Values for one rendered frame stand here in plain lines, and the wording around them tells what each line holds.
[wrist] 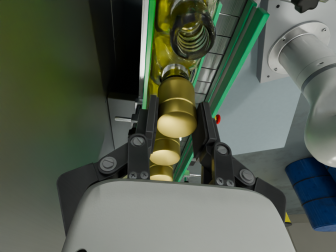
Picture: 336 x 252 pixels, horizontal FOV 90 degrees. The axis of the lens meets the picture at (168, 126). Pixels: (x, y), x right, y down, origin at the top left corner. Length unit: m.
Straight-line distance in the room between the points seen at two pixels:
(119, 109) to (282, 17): 0.59
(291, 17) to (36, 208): 0.76
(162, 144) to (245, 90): 0.78
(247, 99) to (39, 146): 0.90
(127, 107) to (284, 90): 0.77
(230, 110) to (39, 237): 0.91
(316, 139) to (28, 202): 0.57
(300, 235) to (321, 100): 6.67
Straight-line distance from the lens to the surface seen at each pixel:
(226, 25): 0.41
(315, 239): 7.25
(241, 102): 0.97
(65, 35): 0.23
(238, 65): 0.35
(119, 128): 0.61
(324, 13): 0.79
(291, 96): 1.06
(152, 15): 0.30
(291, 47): 0.75
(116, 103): 0.52
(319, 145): 0.56
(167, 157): 0.18
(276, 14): 0.71
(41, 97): 0.19
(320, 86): 0.62
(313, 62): 0.67
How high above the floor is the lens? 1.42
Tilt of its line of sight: 41 degrees down
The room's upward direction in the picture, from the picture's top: 179 degrees counter-clockwise
